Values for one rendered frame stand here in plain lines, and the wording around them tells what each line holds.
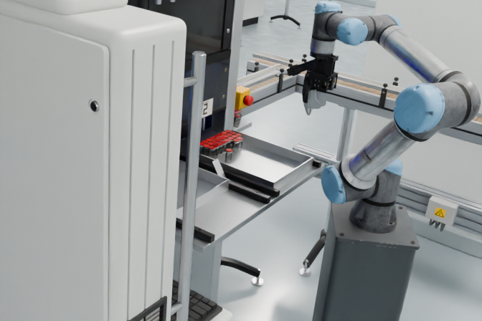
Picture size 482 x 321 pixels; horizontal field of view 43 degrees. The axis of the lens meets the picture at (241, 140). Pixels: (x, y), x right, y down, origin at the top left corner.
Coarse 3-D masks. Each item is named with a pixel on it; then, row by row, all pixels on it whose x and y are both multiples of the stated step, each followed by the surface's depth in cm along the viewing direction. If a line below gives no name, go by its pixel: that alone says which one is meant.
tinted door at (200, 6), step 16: (176, 0) 186; (192, 0) 193; (208, 0) 199; (224, 0) 207; (176, 16) 188; (192, 16) 195; (208, 16) 202; (224, 16) 210; (192, 32) 197; (208, 32) 205; (192, 48) 200; (208, 48) 207
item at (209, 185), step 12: (180, 168) 200; (180, 180) 194; (204, 180) 195; (216, 180) 192; (228, 180) 189; (180, 192) 186; (204, 192) 188; (216, 192) 185; (180, 204) 180; (180, 216) 172
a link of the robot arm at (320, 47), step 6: (312, 42) 188; (318, 42) 186; (324, 42) 186; (330, 42) 186; (312, 48) 189; (318, 48) 187; (324, 48) 187; (330, 48) 187; (324, 54) 188; (330, 54) 189
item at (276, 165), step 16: (256, 144) 222; (272, 144) 219; (208, 160) 203; (224, 160) 210; (240, 160) 211; (256, 160) 212; (272, 160) 213; (288, 160) 214; (304, 160) 213; (256, 176) 194; (272, 176) 202; (288, 176) 198
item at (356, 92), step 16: (272, 64) 306; (288, 64) 293; (352, 80) 281; (368, 80) 284; (336, 96) 285; (352, 96) 281; (368, 96) 276; (384, 96) 271; (368, 112) 279; (384, 112) 274; (480, 112) 254; (448, 128) 260; (464, 128) 256; (480, 128) 253; (480, 144) 254
